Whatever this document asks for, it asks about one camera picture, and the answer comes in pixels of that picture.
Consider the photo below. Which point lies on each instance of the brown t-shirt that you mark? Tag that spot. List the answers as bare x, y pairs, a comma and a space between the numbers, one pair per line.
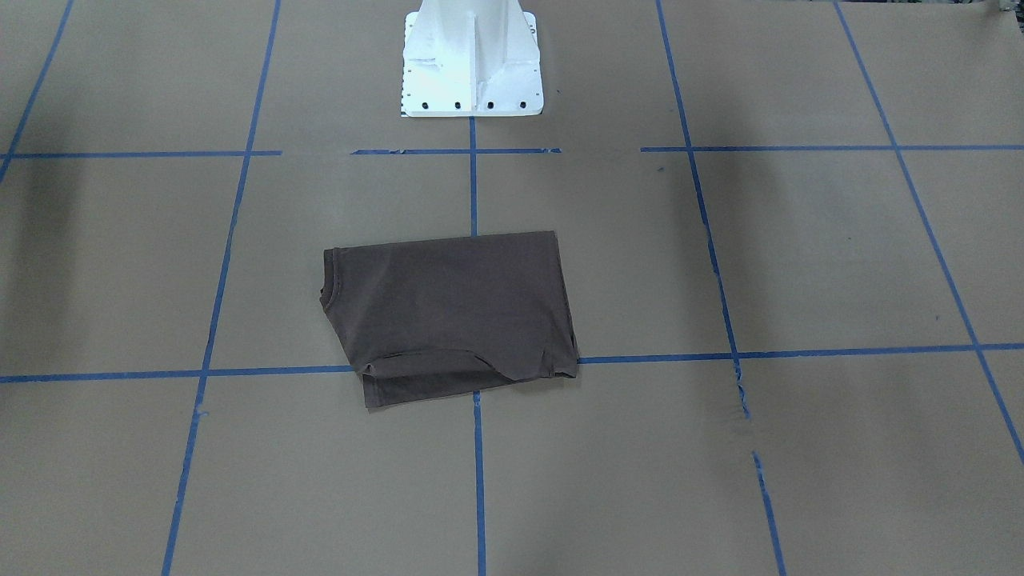
447, 317

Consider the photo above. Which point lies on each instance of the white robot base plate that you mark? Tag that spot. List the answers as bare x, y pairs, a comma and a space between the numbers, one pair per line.
471, 59

